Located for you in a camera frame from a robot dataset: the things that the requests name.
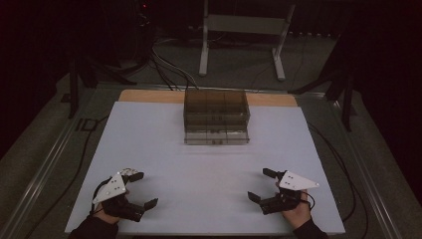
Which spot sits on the person's right hand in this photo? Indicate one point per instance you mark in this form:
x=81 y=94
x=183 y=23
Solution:
x=300 y=214

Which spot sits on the dark equipment with red light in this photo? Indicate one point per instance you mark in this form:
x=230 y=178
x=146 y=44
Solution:
x=143 y=30

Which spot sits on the person's left hand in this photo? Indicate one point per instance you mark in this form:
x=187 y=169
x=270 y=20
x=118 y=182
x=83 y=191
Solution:
x=106 y=217

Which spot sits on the white metal stand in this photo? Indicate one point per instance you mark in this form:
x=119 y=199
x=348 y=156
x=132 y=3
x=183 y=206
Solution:
x=242 y=25

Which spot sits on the black tripod stand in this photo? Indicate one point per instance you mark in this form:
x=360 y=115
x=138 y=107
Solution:
x=346 y=99
x=73 y=89

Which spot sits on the aluminium frame rail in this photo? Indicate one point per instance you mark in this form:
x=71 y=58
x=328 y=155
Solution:
x=43 y=172
x=368 y=172

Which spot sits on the transparent brown drawer organizer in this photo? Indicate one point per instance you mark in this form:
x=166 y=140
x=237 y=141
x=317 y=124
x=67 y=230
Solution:
x=216 y=116

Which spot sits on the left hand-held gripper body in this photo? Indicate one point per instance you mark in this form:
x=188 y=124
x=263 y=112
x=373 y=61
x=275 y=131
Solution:
x=114 y=189

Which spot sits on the white table cover sheet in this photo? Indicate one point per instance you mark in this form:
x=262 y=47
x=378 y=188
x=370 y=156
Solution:
x=199 y=186

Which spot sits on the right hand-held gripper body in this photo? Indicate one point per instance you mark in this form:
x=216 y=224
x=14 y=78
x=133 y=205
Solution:
x=295 y=182

